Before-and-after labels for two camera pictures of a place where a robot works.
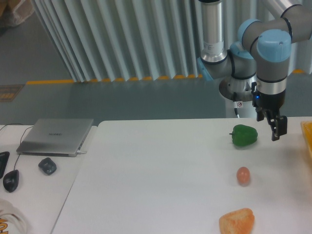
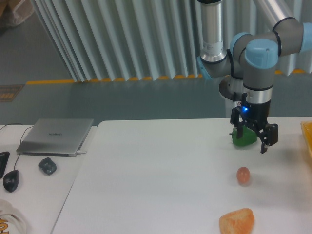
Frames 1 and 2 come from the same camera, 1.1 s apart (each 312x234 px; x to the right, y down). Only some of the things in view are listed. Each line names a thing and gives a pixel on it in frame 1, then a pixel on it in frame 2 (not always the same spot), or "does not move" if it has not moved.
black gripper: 271,102 -> 257,115
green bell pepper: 243,135 does not move
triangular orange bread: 242,221 does not move
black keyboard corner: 4,158 does not move
